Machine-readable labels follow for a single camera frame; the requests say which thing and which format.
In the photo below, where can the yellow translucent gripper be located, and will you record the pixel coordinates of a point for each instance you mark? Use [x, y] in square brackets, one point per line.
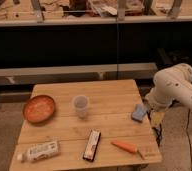
[156, 117]

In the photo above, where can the translucent white cup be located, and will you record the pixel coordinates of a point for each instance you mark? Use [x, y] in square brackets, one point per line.
[80, 105]

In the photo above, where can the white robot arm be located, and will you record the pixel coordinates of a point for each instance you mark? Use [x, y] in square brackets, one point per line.
[173, 83]

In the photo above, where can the orange ceramic bowl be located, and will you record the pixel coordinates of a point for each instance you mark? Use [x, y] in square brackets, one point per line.
[39, 108]

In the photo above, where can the blue sponge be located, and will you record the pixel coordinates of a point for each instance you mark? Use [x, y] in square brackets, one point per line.
[139, 113]

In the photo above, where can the orange toy carrot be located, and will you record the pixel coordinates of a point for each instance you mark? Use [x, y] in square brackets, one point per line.
[131, 148]

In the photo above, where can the wooden table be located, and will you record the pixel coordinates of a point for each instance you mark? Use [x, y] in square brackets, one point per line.
[110, 106]

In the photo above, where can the black and white candy bar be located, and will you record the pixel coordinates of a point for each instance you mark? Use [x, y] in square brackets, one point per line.
[91, 146]

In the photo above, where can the white plastic bottle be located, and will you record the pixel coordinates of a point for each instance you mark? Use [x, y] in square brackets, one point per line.
[40, 152]

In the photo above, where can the long shelf bench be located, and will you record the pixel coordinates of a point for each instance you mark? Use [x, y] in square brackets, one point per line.
[45, 41]

